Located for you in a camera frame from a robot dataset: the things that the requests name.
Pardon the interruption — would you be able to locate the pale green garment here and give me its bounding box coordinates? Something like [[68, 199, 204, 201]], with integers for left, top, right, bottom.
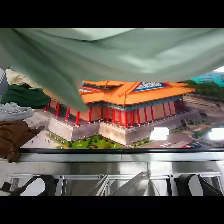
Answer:
[[0, 27, 224, 112]]

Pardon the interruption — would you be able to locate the dark green garment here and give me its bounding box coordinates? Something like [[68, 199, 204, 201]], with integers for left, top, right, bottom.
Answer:
[[0, 83, 52, 110]]

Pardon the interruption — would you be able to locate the grey garment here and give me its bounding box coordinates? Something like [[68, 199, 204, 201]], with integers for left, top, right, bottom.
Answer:
[[0, 101, 35, 122]]

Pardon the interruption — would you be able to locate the beige garment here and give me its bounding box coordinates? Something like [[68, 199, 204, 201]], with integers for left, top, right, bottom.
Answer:
[[5, 68, 38, 90]]

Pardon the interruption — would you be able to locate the brown garment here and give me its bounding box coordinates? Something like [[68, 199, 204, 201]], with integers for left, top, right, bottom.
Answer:
[[0, 119, 45, 164]]

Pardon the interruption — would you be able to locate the silver frame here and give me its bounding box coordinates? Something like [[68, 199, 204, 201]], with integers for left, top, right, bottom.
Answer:
[[0, 151, 224, 197]]

